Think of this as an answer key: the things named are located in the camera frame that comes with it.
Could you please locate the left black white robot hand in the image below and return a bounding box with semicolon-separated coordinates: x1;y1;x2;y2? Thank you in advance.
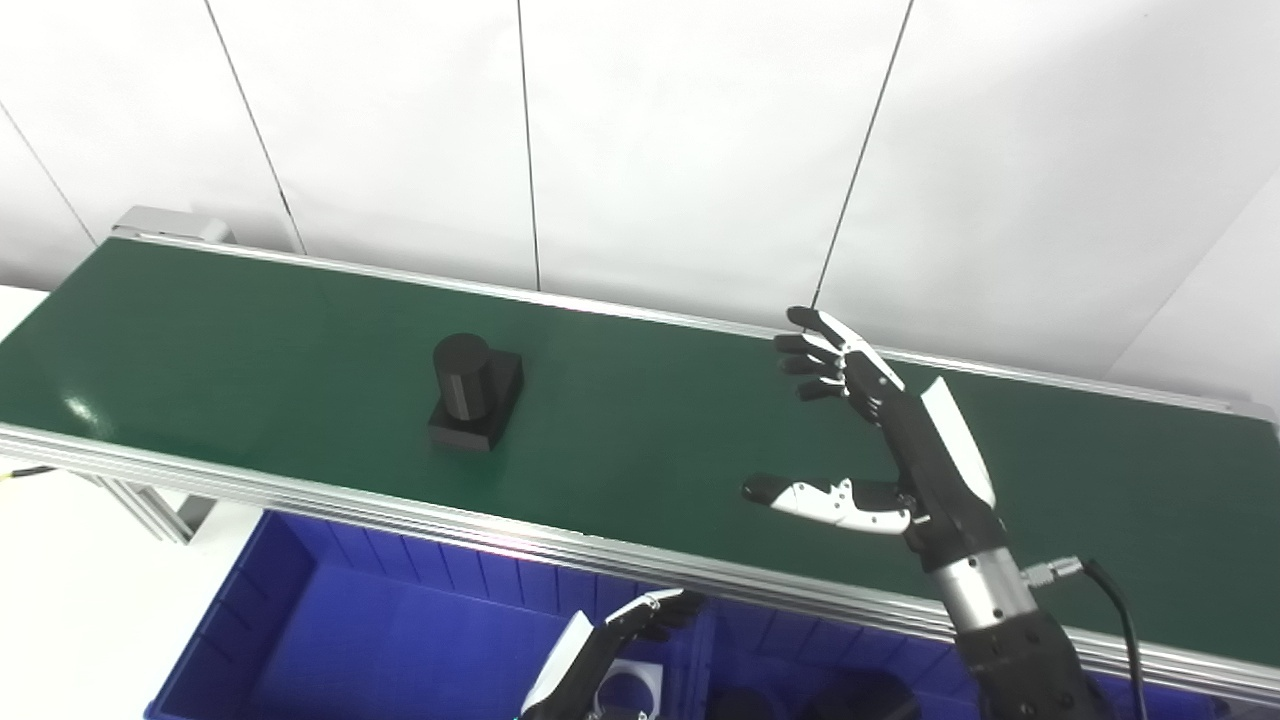
518;588;706;720

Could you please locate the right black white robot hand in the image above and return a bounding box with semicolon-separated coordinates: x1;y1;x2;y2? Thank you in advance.
742;305;1009;573

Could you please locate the blue plastic bin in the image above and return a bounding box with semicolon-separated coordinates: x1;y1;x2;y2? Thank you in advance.
690;600;1236;720
145;510;701;720

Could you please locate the green conveyor belt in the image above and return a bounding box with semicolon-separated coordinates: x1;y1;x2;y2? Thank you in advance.
0;232;1280;706
0;238;1280;666

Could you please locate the aluminium conveyor leg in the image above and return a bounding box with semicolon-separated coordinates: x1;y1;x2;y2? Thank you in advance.
75;475;217;545

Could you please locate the grey conveyor motor box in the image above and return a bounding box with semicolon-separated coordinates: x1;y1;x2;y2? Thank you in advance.
110;205;237;245

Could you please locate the white block with round hole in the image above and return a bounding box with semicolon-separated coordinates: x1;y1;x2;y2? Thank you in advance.
600;658;664;720

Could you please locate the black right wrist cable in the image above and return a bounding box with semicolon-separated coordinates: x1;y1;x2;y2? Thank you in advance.
1020;556;1151;720

